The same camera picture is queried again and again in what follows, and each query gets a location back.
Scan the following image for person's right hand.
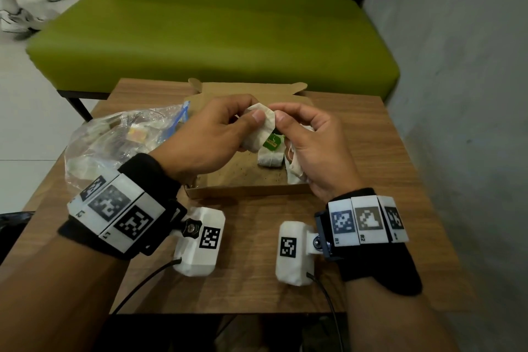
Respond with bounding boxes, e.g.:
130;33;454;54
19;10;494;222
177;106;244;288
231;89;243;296
268;102;366;204

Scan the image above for person's left hand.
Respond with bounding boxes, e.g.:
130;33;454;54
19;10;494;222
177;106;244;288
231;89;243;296
149;94;267;186

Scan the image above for white tea bag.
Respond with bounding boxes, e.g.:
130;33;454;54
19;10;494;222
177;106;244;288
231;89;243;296
240;103;276;153
257;145;286;169
284;125;317;186

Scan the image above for person's right forearm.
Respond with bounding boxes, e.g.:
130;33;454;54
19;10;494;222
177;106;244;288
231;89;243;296
343;277;461;352

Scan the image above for person's left forearm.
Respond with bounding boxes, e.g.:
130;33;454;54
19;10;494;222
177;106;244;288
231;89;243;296
0;234;131;352

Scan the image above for brown cardboard box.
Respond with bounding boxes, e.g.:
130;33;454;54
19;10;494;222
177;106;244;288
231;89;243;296
183;77;319;200

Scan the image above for green bench seat cushion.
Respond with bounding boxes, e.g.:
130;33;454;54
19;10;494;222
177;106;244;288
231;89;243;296
26;0;401;103

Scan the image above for black right wristband with markers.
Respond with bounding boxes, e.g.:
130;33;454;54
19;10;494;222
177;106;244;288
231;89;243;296
314;187;423;297

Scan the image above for black wristband with markers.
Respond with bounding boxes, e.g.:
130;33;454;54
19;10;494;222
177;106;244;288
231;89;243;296
57;152;189;261
314;187;423;297

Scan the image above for clear plastic zip bag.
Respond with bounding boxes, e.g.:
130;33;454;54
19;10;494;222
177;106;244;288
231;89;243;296
64;100;191;192

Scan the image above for black left wristband with markers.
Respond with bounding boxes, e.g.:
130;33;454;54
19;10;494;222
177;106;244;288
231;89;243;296
57;152;189;261

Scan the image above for black object beside table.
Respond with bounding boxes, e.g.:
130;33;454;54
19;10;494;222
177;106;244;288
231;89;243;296
0;211;36;266

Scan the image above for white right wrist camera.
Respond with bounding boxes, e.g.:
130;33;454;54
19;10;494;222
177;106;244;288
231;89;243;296
275;221;321;287

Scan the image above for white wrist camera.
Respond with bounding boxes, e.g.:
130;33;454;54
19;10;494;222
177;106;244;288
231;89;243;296
275;221;321;287
173;206;227;277

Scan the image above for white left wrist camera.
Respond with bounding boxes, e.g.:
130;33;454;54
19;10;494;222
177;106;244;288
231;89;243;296
173;206;227;277

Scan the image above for black bench frame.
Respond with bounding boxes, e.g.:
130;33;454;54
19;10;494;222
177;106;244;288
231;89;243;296
57;89;110;122

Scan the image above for black right camera cable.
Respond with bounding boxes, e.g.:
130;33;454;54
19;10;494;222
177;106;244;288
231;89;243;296
306;272;345;352

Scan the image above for black camera cable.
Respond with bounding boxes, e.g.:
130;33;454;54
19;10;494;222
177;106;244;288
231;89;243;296
111;257;182;315
306;272;345;352

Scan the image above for black left camera cable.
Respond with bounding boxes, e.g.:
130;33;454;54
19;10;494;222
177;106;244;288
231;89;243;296
111;257;182;315

